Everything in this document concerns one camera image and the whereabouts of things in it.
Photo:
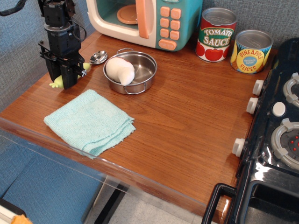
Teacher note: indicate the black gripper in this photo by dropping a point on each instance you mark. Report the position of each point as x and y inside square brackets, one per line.
[61, 52]

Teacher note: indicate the corn-handled metal spoon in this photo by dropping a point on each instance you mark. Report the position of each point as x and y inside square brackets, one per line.
[97, 58]

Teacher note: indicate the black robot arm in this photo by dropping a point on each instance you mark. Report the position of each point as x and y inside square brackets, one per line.
[56, 14]

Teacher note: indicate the small steel pan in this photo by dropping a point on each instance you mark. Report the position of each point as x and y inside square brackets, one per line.
[145, 70]

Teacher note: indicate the white plush mushroom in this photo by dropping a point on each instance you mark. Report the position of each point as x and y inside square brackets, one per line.
[120, 70]

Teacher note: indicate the folded teal cloth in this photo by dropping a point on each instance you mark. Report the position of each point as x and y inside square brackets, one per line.
[90, 123]

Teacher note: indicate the clear acrylic table guard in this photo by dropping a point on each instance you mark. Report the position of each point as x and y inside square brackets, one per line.
[145, 168]

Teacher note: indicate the teal toy microwave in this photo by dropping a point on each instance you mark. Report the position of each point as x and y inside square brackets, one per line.
[160, 24]

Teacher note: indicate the orange plush object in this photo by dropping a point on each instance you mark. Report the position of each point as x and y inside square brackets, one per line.
[20, 219]

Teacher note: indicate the tomato sauce can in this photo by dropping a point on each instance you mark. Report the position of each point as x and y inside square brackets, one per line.
[217, 26]

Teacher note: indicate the pineapple slices can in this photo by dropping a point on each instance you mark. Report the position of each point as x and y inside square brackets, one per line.
[251, 51]

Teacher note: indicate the black toy stove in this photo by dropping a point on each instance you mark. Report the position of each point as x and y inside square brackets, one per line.
[267, 188]

